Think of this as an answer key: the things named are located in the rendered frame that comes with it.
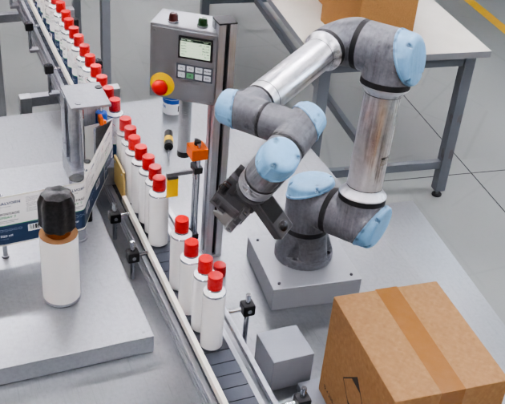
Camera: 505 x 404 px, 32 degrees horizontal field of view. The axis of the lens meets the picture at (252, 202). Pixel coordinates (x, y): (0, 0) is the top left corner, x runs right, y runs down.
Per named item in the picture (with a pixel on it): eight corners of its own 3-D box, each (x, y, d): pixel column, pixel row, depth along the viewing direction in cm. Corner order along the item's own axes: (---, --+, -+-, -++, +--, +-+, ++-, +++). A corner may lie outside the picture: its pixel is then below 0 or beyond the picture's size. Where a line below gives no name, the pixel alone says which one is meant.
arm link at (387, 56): (337, 222, 227) (376, 14, 203) (389, 243, 220) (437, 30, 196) (313, 238, 217) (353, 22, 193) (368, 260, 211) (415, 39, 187)
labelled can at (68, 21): (80, 76, 307) (78, 21, 296) (65, 78, 305) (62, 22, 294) (76, 70, 311) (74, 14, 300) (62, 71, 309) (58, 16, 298)
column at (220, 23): (199, 248, 239) (212, 16, 202) (215, 245, 241) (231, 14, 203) (205, 258, 236) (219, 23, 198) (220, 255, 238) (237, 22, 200)
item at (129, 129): (119, 186, 253) (119, 123, 241) (136, 183, 254) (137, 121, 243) (123, 195, 249) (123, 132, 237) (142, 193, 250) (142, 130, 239)
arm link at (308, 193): (298, 204, 233) (302, 159, 225) (343, 222, 227) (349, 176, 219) (274, 224, 224) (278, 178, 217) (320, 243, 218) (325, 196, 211)
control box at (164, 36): (160, 78, 221) (162, 7, 210) (226, 90, 219) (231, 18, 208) (147, 96, 213) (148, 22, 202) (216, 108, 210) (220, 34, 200)
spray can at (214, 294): (195, 339, 203) (199, 269, 191) (217, 334, 205) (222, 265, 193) (204, 354, 199) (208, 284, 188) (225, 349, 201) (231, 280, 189)
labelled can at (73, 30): (74, 78, 306) (71, 22, 294) (86, 82, 304) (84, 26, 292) (65, 83, 302) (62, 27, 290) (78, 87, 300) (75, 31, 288)
